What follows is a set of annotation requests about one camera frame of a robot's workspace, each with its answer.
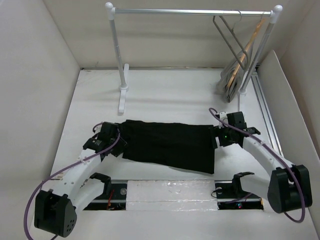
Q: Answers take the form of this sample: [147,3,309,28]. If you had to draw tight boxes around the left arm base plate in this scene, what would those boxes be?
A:
[84,180,128,211]

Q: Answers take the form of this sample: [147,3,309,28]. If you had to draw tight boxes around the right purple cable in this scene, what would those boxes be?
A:
[208,107,307,223]

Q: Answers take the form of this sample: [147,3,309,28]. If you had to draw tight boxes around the grey metal hanger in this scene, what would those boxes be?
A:
[212,10,251,70]

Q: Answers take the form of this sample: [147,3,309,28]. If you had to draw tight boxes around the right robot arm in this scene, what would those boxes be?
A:
[209,107,313,215]

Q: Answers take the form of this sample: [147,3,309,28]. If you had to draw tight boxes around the wooden hanger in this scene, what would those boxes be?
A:
[226,18,265,89]

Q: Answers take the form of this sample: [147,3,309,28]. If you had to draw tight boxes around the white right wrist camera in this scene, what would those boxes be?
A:
[218,111,228,124]

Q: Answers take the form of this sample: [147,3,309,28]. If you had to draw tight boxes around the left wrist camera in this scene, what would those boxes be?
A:
[97,122,118,141]

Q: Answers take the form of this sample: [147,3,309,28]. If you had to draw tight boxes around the silver clothes rack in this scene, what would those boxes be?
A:
[104,2,283,114]

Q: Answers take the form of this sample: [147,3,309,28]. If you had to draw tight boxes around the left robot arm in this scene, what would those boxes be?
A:
[34,122,127,238]

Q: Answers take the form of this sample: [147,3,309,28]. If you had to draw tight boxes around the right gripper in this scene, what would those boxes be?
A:
[208,122,234,149]

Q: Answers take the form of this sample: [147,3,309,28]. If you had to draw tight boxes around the grey hanging trousers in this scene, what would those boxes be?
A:
[215,46,253,103]

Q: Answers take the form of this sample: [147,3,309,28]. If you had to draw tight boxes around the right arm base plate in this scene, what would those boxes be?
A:
[211,180,264,210]

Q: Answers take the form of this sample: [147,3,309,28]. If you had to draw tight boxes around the black trousers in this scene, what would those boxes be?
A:
[119,120,217,174]

